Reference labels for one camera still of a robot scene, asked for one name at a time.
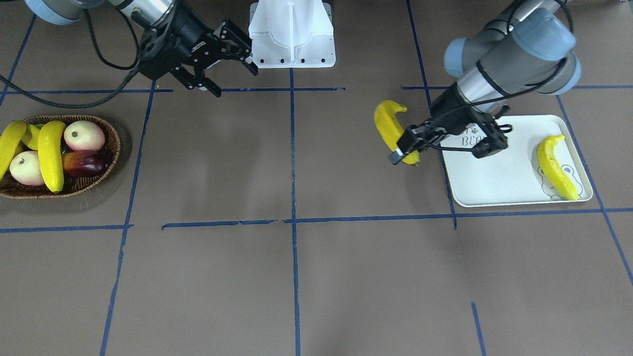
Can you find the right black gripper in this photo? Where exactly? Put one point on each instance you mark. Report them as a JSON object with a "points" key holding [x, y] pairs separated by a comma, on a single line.
{"points": [[189, 33]]}

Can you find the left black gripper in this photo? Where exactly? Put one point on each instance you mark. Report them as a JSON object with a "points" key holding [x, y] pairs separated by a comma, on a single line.
{"points": [[449, 112]]}

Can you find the bright yellow banana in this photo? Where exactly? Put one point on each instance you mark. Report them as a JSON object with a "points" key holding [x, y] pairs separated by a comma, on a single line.
{"points": [[552, 169]]}

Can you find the yellow banana brown tip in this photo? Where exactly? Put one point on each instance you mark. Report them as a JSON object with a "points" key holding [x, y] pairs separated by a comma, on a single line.
{"points": [[9, 142]]}

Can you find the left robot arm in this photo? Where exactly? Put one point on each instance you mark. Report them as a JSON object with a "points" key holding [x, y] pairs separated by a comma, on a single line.
{"points": [[527, 48]]}

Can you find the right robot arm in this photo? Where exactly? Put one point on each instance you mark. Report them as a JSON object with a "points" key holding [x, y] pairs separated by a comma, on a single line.
{"points": [[137, 14]]}

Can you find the brown wicker basket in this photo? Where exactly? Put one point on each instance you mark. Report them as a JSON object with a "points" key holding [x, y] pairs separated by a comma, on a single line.
{"points": [[12, 189]]}

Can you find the white bear tray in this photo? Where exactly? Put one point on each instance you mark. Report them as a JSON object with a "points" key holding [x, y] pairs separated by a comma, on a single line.
{"points": [[514, 176]]}

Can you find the dark red mango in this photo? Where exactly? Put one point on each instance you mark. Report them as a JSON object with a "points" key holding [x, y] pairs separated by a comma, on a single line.
{"points": [[84, 164]]}

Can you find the yellow banana with grey tip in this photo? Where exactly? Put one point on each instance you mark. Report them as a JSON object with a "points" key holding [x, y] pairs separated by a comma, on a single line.
{"points": [[50, 156]]}

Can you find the yellow green starfruit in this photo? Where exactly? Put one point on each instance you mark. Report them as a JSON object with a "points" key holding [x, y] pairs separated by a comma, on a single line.
{"points": [[31, 136]]}

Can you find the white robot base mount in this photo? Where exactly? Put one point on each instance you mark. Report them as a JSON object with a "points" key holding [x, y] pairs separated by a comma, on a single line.
{"points": [[292, 34]]}

